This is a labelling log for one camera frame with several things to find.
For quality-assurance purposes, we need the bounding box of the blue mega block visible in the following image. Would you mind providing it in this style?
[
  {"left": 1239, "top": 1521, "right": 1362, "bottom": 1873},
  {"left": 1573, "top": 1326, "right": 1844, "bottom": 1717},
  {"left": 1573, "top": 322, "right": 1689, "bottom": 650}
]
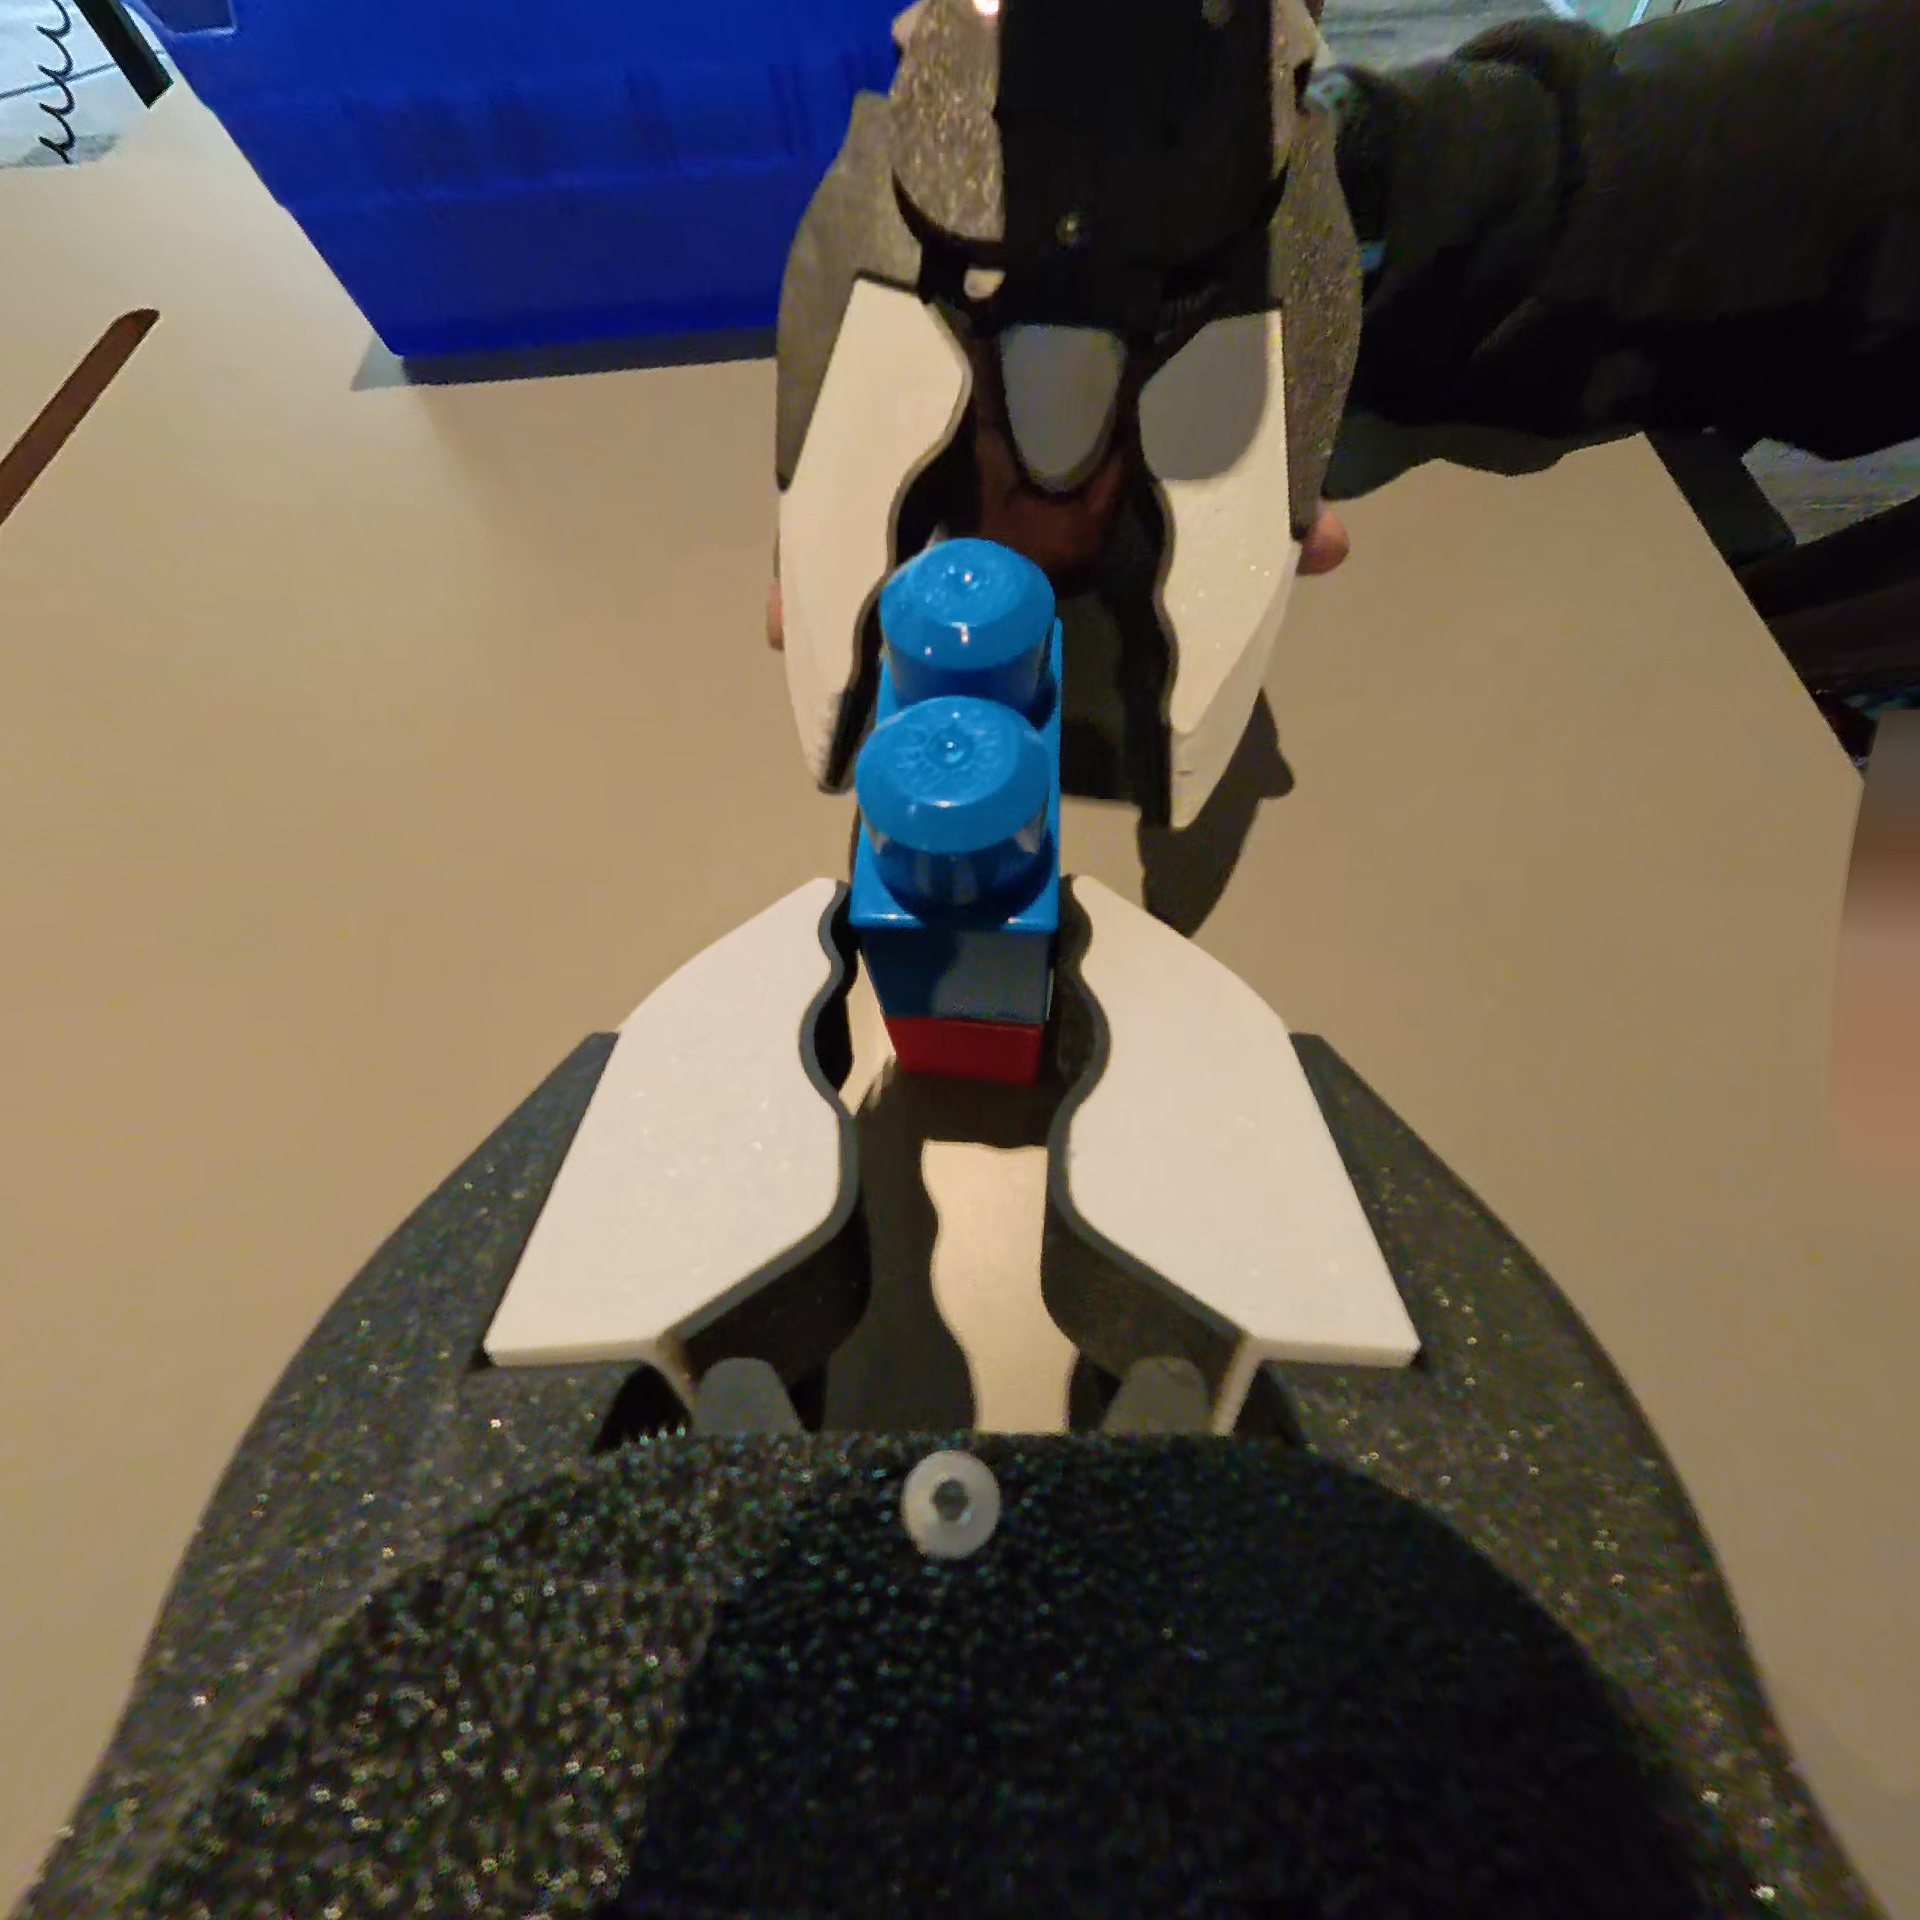
[{"left": 846, "top": 535, "right": 1070, "bottom": 1036}]

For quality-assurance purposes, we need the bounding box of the red mega block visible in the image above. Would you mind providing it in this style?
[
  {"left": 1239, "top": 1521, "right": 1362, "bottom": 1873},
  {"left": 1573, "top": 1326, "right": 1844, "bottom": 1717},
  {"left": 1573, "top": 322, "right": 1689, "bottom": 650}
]
[{"left": 884, "top": 1012, "right": 1042, "bottom": 1084}]

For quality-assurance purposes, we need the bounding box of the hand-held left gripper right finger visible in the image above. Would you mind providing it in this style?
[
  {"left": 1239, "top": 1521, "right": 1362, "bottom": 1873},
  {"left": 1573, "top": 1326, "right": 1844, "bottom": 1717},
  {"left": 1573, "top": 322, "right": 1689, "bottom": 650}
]
[{"left": 1046, "top": 873, "right": 1423, "bottom": 1437}]

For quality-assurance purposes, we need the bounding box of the person's right hand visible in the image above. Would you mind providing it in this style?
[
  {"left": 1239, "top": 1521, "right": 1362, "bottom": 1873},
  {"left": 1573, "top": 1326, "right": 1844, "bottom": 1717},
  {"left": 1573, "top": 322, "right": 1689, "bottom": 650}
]
[{"left": 761, "top": 418, "right": 1351, "bottom": 650}]

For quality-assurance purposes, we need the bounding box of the coiled black cable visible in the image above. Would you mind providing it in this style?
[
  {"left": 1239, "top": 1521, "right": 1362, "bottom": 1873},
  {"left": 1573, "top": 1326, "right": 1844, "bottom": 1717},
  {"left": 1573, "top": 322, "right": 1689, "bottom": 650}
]
[{"left": 33, "top": 0, "right": 84, "bottom": 162}]

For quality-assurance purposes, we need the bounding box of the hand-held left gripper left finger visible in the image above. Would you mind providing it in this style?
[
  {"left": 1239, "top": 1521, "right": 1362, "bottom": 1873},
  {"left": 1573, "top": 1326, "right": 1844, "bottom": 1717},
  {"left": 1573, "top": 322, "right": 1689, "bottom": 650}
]
[{"left": 478, "top": 877, "right": 862, "bottom": 1418}]

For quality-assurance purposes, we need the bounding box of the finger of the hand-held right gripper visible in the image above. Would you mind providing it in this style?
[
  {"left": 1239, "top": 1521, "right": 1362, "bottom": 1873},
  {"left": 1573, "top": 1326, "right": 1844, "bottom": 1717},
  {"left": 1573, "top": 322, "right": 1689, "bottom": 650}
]
[
  {"left": 772, "top": 277, "right": 978, "bottom": 797},
  {"left": 1132, "top": 305, "right": 1305, "bottom": 834}
]

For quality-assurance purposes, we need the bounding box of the blue plastic bin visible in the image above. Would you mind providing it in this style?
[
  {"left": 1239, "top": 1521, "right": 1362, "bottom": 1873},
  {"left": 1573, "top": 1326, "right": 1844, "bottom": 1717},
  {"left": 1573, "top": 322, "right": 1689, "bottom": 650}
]
[{"left": 127, "top": 0, "right": 921, "bottom": 361}]

